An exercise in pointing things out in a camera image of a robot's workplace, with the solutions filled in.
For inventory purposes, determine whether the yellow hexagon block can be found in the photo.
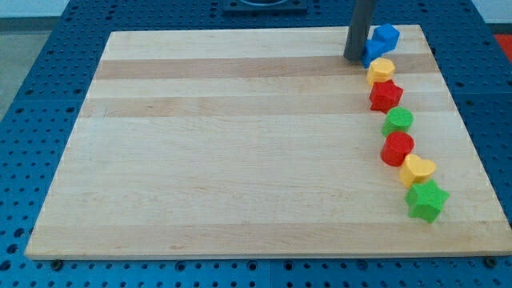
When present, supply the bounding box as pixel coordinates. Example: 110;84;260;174
366;58;395;86

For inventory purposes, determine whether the green cylinder block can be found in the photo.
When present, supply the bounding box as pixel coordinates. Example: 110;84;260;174
381;106;414;137

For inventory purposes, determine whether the wooden board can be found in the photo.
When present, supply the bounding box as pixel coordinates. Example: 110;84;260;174
25;25;511;260

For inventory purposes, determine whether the blue triangle block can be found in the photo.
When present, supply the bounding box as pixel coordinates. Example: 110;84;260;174
361;39;386;68

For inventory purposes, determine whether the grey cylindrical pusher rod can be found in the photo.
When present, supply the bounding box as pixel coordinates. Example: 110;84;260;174
343;0;377;62

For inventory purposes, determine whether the yellow heart block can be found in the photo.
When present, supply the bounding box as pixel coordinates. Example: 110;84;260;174
398;154;437;188

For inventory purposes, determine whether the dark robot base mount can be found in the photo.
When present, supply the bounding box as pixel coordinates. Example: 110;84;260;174
219;0;308;13

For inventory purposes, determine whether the green star block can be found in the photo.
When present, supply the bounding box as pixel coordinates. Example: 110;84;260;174
405;179;450;223

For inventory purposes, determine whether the blue cube block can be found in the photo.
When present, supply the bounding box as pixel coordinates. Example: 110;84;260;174
372;23;400;53

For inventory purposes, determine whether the red star block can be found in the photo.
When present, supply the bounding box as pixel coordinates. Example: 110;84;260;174
369;79;403;114

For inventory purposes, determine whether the red cylinder block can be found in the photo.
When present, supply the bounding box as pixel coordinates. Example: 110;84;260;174
380;131;415;167

